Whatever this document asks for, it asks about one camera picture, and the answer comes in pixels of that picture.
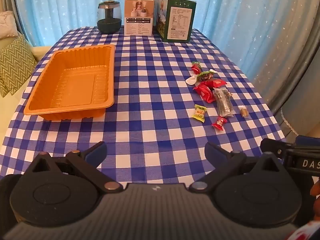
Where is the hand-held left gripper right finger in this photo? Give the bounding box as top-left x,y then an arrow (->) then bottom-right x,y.
189,141 -> 288,193

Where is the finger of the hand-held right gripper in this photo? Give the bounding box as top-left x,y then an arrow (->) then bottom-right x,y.
260,137 -> 294,160
295,135 -> 320,147

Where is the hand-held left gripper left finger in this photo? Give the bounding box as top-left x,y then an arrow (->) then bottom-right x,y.
24,141 -> 123,193

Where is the small red candy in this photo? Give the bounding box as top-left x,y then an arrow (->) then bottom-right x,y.
212,116 -> 228,132

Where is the yellow green candy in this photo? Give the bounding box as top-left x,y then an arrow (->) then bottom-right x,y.
192,104 -> 206,123

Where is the small brown candy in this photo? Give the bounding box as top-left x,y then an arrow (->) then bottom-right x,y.
237,105 -> 250,118

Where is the clear dark snack packet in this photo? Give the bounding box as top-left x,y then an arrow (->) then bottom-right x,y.
212,87 -> 235,118

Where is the red snack packet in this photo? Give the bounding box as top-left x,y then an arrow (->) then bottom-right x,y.
193,84 -> 216,103
204,78 -> 227,88

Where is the orange plastic tray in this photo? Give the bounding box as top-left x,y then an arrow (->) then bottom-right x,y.
24,44 -> 116,122

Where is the long white snack packet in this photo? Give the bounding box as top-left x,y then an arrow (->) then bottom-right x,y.
185,69 -> 217,85

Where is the red green twisted candy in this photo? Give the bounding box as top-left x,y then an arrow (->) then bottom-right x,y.
191,61 -> 202,75

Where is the person's right hand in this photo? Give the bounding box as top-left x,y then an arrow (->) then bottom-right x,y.
309,177 -> 320,217

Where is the grey lace-trimmed cover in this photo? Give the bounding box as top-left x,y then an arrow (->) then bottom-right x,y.
274,62 -> 320,137

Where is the red white printed clothing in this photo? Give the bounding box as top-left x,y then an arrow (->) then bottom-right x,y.
285,221 -> 320,240

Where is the blue white checkered tablecloth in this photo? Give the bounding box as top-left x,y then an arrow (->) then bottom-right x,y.
0,26 -> 287,198

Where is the green zigzag pillow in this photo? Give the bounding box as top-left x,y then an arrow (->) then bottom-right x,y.
0,75 -> 16,98
0,35 -> 38,90

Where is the dark glass jar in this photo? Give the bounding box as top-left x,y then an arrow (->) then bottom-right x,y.
97,0 -> 122,34

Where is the green cardboard box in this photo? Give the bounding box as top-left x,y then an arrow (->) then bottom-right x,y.
154,0 -> 197,43

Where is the white cardboard box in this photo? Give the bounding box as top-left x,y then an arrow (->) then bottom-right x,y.
124,0 -> 156,36

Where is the blue star curtain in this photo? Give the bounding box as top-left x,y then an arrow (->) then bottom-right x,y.
14,0 -> 308,85

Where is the beige pillow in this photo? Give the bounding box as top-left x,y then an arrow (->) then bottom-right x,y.
0,11 -> 19,39

